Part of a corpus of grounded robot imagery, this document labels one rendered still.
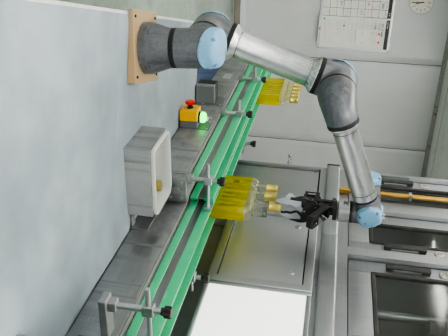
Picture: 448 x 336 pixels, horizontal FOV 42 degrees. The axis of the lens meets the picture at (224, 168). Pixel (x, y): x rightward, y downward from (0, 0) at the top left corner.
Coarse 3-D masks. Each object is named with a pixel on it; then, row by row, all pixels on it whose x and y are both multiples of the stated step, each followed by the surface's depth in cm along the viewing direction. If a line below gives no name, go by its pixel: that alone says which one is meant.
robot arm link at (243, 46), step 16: (208, 16) 176; (224, 16) 181; (240, 32) 177; (240, 48) 177; (256, 48) 176; (272, 48) 177; (256, 64) 179; (272, 64) 177; (288, 64) 176; (304, 64) 176; (320, 64) 175; (336, 64) 177; (304, 80) 178; (320, 80) 175; (352, 80) 172
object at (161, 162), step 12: (168, 132) 179; (156, 144) 170; (168, 144) 182; (156, 156) 184; (168, 156) 184; (156, 168) 186; (168, 168) 186; (156, 180) 188; (168, 180) 188; (156, 192) 172; (168, 192) 188; (156, 204) 174
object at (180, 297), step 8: (256, 104) 303; (256, 112) 293; (248, 128) 275; (240, 144) 259; (240, 152) 251; (232, 160) 244; (232, 168) 238; (208, 224) 200; (208, 232) 196; (200, 240) 191; (200, 248) 187; (200, 256) 184; (192, 264) 180; (192, 272) 176; (184, 280) 173; (184, 288) 169; (176, 296) 166; (184, 296) 166; (176, 304) 163; (176, 312) 160; (168, 320) 157; (168, 328) 154
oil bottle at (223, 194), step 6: (222, 192) 208; (228, 192) 208; (234, 192) 208; (240, 192) 208; (228, 198) 205; (234, 198) 205; (240, 198) 205; (246, 198) 205; (252, 198) 205; (252, 204) 205
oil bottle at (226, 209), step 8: (216, 200) 203; (224, 200) 203; (232, 200) 203; (240, 200) 203; (216, 208) 201; (224, 208) 200; (232, 208) 200; (240, 208) 199; (248, 208) 199; (216, 216) 202; (224, 216) 202; (232, 216) 201; (240, 216) 200; (248, 216) 200
